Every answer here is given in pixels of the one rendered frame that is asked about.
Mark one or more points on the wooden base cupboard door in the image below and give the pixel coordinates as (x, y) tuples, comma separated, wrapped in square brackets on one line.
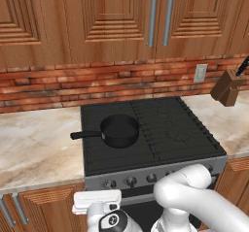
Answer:
[(4, 224), (52, 210), (235, 184)]

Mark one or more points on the wooden wall cupboard door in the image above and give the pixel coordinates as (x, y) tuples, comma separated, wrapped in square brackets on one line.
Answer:
[(32, 22), (201, 16), (110, 19), (243, 16)]

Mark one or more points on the black saucepan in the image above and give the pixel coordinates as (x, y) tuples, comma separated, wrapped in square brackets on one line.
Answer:
[(120, 130)]

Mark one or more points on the dark grey stove knob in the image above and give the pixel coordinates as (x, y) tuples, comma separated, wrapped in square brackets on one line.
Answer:
[(151, 178), (210, 169), (131, 181), (169, 173), (110, 184)]

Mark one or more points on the black and grey stove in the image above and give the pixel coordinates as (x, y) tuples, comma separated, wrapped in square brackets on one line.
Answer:
[(168, 129)]

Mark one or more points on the brown wooden knife block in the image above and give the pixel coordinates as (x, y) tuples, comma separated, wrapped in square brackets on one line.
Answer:
[(227, 88)]

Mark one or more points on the grey wall socket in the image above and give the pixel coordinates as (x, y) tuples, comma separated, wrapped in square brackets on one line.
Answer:
[(200, 73)]

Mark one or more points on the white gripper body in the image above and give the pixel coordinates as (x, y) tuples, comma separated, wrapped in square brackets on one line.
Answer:
[(97, 197)]

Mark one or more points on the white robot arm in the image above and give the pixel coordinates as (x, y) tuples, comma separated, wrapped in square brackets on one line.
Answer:
[(194, 197)]

